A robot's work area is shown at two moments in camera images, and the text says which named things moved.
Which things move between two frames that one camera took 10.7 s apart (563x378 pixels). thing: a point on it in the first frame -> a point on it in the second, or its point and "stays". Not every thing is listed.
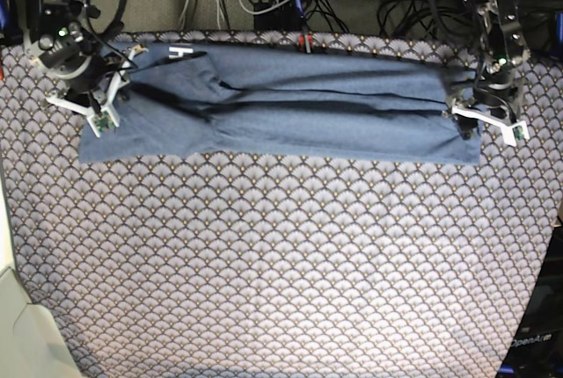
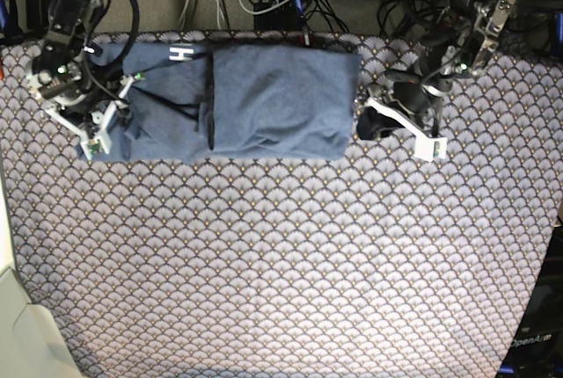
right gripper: x=493 y=105 -> x=413 y=107
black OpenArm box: x=537 y=347 stays
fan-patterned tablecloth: x=275 y=265 stays
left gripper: x=94 y=80 -> x=91 y=119
